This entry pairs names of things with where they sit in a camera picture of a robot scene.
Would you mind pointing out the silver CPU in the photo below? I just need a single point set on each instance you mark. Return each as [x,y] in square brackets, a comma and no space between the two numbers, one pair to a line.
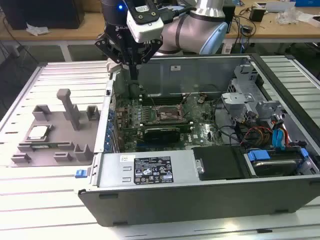
[37,133]

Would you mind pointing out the black box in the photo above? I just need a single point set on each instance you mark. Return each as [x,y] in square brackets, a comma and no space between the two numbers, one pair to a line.
[231,20]

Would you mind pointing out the light wooden desk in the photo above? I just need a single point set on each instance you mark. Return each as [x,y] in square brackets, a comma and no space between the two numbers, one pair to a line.
[75,32]

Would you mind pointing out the white sticker label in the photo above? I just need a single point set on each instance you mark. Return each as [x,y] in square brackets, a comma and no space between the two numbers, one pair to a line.
[175,68]

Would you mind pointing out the clear plastic bag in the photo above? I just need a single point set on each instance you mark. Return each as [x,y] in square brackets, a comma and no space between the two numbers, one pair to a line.
[287,16]

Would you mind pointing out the hard disk blue carrier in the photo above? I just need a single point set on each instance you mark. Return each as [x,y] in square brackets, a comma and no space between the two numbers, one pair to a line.
[272,165]

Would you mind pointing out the small black adapter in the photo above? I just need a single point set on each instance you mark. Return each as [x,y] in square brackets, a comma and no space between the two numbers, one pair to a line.
[257,14]

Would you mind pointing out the open PC case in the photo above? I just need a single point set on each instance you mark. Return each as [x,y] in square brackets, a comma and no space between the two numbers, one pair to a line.
[200,205]

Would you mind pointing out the green RAM stick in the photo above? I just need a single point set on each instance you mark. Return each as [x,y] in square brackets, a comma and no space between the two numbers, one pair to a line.
[53,145]

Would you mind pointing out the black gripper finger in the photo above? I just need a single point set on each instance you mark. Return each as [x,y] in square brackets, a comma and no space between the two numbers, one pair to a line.
[107,45]
[152,48]

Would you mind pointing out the white crumpled paper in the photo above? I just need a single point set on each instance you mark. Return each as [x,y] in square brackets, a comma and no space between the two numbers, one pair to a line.
[37,28]

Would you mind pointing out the blue expansion slot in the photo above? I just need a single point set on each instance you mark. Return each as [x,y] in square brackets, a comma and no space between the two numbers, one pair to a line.
[141,145]

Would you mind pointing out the silver power supply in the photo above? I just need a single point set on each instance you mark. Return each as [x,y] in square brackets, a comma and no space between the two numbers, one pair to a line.
[112,170]

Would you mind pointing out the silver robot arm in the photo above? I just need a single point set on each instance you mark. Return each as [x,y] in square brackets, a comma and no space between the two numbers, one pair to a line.
[185,27]

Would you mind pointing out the silver drive cage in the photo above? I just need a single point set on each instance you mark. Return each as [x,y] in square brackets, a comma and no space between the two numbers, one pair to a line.
[235,98]

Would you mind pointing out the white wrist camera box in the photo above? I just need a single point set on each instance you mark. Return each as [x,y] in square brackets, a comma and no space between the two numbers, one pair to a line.
[147,30]

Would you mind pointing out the coin cell battery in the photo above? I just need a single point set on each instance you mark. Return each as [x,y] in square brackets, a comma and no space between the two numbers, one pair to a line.
[200,100]

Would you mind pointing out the blue case latch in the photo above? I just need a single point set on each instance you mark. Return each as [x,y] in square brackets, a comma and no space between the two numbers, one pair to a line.
[80,173]

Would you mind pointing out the black computer tower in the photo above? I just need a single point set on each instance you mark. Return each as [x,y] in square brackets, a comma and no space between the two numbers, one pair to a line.
[50,12]

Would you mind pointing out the graphics card black cooler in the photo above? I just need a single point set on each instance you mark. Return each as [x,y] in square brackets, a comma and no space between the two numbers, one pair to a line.
[162,136]

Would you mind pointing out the thin metal locking lever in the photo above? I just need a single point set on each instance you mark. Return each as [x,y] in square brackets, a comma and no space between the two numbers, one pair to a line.
[150,98]

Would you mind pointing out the grey parts rack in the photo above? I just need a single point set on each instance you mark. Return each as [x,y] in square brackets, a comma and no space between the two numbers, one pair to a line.
[57,135]

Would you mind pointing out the green motherboard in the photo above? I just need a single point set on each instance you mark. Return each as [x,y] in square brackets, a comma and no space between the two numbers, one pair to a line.
[207,135]

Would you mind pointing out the RAM slot white latches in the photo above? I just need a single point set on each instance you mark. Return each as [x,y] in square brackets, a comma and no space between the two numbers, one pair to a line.
[150,124]

